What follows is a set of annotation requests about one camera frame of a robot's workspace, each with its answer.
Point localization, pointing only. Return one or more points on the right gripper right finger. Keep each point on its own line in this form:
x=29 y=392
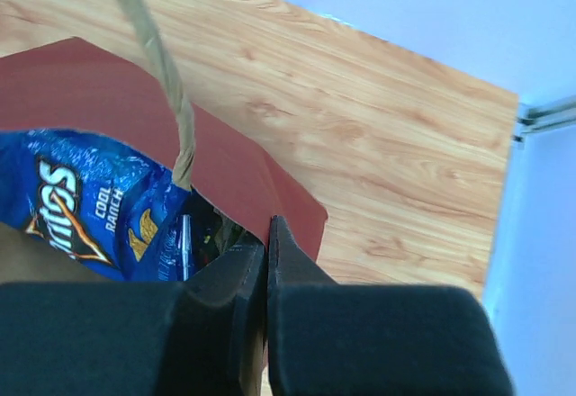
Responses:
x=327 y=338

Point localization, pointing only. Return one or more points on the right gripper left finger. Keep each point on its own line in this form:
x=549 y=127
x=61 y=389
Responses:
x=204 y=336

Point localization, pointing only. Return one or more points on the blue Doritos chip bag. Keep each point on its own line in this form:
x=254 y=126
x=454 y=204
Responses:
x=102 y=203

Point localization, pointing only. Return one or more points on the red paper bag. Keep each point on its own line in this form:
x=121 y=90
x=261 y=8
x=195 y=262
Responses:
x=236 y=188

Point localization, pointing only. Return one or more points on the aluminium frame post right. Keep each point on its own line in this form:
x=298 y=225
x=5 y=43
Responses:
x=534 y=119

